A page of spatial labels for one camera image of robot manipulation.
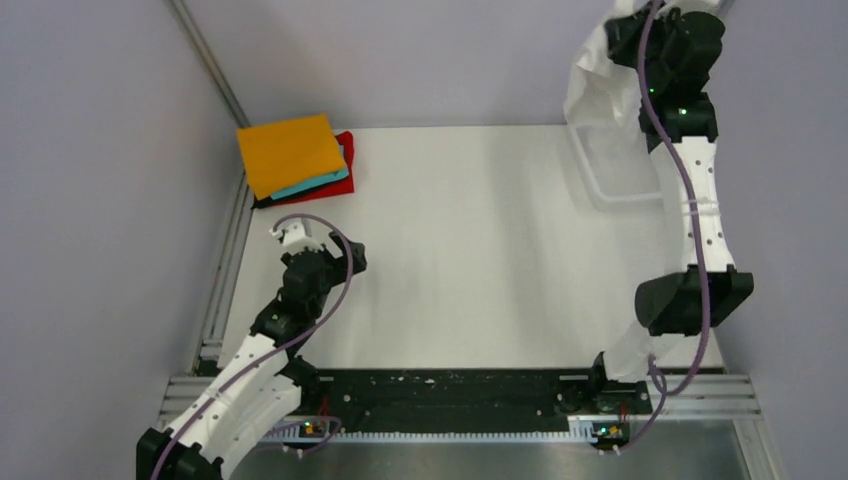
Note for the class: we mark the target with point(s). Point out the white t shirt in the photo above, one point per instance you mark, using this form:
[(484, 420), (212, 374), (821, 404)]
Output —
[(602, 93)]

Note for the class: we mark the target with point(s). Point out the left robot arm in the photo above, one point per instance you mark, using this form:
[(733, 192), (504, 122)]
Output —
[(263, 381)]

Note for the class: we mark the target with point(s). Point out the left corner metal post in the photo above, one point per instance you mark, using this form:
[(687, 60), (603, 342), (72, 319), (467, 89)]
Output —
[(203, 51)]

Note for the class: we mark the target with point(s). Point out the white slotted cable duct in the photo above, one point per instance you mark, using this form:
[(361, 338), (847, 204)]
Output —
[(583, 432)]

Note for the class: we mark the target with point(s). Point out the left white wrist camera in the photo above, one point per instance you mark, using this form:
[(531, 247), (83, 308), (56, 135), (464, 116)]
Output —
[(295, 236)]

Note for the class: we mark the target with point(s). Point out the red folded t shirt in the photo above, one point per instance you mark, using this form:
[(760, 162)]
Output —
[(329, 185)]

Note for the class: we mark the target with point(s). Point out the black folded t shirt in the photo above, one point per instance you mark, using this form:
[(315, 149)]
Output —
[(261, 203)]

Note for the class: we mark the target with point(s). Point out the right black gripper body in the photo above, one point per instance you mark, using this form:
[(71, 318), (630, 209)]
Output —
[(656, 32)]

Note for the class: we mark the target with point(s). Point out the teal folded t shirt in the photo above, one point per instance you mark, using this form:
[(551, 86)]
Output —
[(311, 184)]

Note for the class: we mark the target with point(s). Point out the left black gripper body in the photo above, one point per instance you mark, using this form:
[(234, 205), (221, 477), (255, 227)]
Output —
[(336, 269)]

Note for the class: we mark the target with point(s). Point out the orange folded t shirt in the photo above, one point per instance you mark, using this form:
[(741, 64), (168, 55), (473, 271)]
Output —
[(282, 154)]

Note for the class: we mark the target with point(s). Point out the white plastic basket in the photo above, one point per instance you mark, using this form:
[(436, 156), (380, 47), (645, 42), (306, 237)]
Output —
[(615, 168)]

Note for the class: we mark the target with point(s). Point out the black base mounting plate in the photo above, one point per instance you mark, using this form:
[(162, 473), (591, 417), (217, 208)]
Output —
[(468, 401)]

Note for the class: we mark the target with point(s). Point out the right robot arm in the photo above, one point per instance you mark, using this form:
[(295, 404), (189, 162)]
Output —
[(701, 286)]

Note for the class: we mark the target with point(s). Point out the left aluminium frame rail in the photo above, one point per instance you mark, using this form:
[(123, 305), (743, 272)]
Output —
[(215, 313)]

